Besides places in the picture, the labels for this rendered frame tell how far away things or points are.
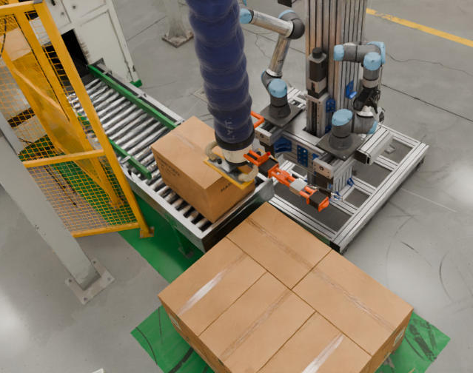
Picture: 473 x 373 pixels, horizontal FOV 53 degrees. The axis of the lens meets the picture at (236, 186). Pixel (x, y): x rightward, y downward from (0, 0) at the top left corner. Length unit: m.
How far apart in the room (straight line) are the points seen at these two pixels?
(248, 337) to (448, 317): 1.46
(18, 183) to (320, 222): 2.12
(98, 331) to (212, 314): 1.11
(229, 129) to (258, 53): 3.21
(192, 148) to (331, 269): 1.22
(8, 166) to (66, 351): 1.49
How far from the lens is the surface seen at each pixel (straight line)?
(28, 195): 3.16
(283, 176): 2.56
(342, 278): 3.06
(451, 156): 4.56
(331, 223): 3.69
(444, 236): 4.01
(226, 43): 2.21
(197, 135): 3.36
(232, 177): 2.75
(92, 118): 3.18
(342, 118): 2.90
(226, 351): 2.89
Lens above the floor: 3.22
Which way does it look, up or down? 50 degrees down
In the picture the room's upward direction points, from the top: 11 degrees counter-clockwise
